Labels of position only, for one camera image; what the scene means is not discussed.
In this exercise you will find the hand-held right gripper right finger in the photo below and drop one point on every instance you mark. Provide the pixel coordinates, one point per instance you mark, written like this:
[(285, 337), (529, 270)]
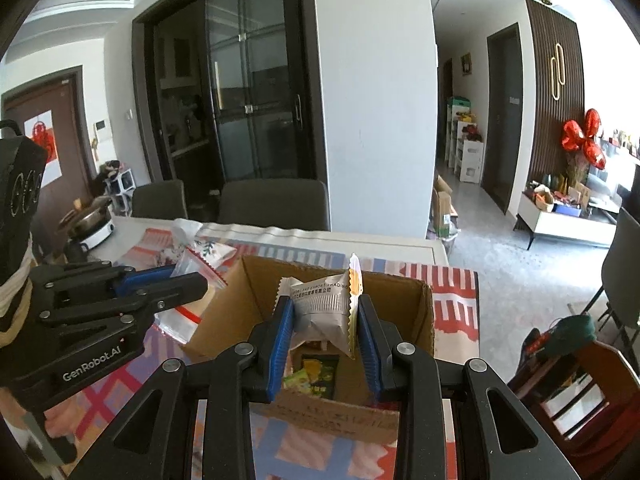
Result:
[(370, 350)]

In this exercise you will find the white low cabinet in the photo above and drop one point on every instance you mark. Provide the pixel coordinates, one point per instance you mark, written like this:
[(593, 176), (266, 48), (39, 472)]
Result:
[(565, 227)]

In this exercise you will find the white wall intercom panel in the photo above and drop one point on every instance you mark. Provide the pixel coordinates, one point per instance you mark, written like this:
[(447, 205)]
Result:
[(103, 130)]

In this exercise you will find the red foil balloon bunch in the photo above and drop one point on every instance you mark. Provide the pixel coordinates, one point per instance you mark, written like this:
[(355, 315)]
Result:
[(572, 135)]

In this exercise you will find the person's left hand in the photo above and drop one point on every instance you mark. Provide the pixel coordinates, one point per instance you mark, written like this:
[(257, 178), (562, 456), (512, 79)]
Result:
[(11, 405)]

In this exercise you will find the brown wooden door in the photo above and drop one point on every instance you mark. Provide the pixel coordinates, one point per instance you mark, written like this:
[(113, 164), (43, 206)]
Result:
[(70, 160)]

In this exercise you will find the floral tissue box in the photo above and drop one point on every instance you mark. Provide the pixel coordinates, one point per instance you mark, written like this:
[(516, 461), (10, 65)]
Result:
[(212, 250)]

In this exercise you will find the dark green cloth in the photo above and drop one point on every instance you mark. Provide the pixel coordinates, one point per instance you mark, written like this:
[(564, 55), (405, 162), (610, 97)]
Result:
[(575, 332)]

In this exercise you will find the dark hallway door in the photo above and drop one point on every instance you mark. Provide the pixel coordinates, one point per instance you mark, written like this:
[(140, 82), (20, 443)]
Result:
[(505, 120)]

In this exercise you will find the dark glass sliding door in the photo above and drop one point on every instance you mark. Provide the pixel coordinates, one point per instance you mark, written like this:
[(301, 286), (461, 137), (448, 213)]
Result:
[(240, 85)]

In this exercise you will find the black mug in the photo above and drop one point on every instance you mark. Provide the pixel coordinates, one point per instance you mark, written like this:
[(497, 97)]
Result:
[(77, 252)]

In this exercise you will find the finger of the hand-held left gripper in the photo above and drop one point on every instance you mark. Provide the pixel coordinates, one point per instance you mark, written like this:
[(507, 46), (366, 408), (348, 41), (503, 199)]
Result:
[(170, 294), (145, 280)]

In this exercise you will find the colourful patterned tablecloth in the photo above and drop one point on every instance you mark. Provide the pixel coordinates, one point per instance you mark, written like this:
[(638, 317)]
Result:
[(325, 460)]

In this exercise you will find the grey dining chair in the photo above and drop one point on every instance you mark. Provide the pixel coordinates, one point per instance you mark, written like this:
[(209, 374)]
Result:
[(272, 205), (625, 270), (159, 199)]

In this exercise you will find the cardboard boxes on floor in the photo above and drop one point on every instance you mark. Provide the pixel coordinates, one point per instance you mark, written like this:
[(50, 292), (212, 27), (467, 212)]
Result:
[(442, 210)]

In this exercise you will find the dark green snack packet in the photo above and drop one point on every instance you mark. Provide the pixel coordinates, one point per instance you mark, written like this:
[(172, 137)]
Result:
[(320, 375)]

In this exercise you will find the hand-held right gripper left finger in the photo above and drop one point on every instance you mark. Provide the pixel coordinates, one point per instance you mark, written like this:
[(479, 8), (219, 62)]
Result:
[(281, 350)]

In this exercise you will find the steel electric cooking pot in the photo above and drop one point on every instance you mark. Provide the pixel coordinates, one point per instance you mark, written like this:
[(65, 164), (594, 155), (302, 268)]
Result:
[(90, 225)]

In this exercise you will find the brown wooden chair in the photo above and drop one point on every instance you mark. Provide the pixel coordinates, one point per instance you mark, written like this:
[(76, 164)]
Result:
[(600, 410)]

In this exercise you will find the small white cube shelf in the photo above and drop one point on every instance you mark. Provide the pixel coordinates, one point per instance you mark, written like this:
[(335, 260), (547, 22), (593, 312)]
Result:
[(122, 192)]

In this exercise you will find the red and white door poster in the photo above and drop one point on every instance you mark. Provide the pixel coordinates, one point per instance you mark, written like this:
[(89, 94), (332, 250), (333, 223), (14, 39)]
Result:
[(45, 145)]

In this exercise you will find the white silver snack packet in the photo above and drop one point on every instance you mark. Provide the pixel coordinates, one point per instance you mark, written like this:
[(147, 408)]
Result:
[(322, 310)]

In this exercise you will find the gold wall ornament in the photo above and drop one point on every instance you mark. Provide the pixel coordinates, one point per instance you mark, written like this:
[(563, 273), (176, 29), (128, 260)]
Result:
[(553, 77)]

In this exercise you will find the white hallway shelf unit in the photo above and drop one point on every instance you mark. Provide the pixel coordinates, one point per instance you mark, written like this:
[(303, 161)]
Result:
[(470, 157)]

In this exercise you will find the brown cardboard box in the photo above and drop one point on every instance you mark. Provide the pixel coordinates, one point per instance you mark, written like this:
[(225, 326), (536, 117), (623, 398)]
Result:
[(320, 417)]

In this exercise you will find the clear zip bag red stripe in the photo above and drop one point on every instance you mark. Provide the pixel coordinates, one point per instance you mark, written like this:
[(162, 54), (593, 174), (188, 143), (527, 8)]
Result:
[(175, 324)]

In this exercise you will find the red garment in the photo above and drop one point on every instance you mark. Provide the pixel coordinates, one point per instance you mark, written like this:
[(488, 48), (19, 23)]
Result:
[(631, 420)]

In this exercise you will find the small framed wall picture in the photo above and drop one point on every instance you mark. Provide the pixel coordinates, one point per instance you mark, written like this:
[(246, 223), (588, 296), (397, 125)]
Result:
[(466, 63)]

